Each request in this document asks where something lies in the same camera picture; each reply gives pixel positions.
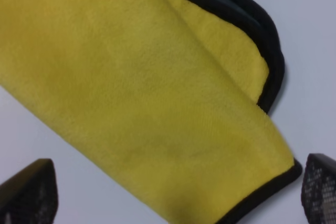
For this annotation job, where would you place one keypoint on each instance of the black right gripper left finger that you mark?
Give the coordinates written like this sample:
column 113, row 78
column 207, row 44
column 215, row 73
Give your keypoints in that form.
column 31, row 195

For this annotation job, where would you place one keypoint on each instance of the yellow towel with black trim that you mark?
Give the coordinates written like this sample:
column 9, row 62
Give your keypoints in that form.
column 170, row 98

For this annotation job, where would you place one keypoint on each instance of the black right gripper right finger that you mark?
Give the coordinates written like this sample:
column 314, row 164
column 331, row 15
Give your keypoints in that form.
column 318, row 189

